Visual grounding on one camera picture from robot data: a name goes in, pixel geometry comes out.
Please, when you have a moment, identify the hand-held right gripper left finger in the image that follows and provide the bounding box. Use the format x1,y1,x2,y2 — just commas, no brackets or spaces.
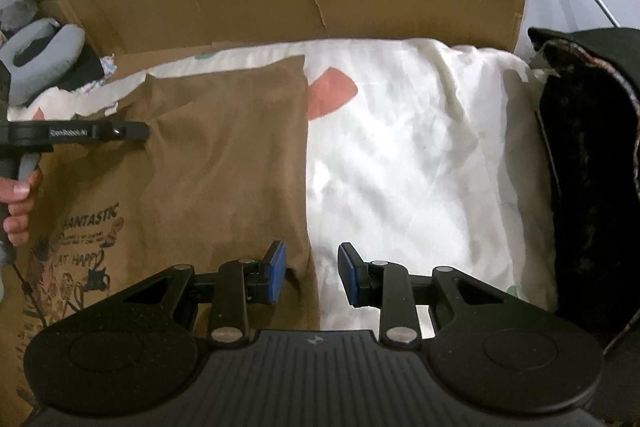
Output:
107,241,287,349

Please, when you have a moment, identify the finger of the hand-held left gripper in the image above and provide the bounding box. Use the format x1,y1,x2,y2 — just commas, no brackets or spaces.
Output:
100,121,151,142

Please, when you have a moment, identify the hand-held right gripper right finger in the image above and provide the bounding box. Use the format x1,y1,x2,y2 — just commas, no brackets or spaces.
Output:
339,242,521,350

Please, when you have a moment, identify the brown printed t-shirt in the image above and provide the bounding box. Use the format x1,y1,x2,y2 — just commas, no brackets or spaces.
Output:
0,54,321,408

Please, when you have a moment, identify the person's left hand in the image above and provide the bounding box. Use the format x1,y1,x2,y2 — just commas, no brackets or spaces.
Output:
0,168,44,249

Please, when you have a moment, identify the black cloth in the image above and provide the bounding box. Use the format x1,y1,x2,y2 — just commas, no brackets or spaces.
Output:
65,42,108,88

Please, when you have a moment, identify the grey neck pillow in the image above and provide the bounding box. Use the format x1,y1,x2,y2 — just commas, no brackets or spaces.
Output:
0,18,86,102

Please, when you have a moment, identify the clear plastic bag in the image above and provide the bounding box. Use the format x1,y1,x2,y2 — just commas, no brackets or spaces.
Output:
0,0,38,32

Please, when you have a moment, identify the white bear-print blanket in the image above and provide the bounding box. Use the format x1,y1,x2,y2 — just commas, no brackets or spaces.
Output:
7,38,561,338

